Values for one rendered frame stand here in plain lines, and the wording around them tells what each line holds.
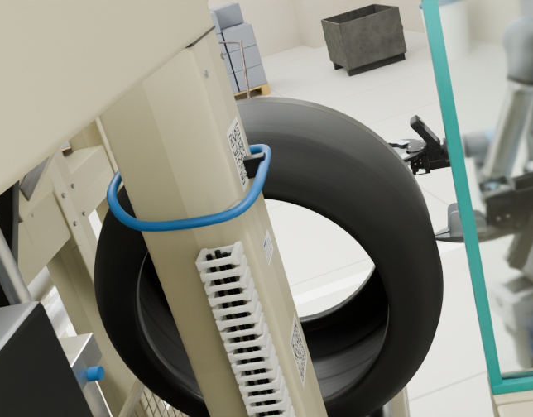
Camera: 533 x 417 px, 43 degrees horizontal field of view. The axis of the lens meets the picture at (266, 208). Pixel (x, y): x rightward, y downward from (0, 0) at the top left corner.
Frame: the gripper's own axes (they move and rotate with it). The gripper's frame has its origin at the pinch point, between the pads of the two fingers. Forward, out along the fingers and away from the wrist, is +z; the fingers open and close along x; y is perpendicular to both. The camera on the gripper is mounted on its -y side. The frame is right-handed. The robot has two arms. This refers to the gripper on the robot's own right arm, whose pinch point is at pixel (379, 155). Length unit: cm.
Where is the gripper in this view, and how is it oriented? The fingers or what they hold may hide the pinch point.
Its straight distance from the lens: 205.6
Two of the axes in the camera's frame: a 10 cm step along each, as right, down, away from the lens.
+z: -9.4, 1.5, 3.1
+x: 1.8, -5.4, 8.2
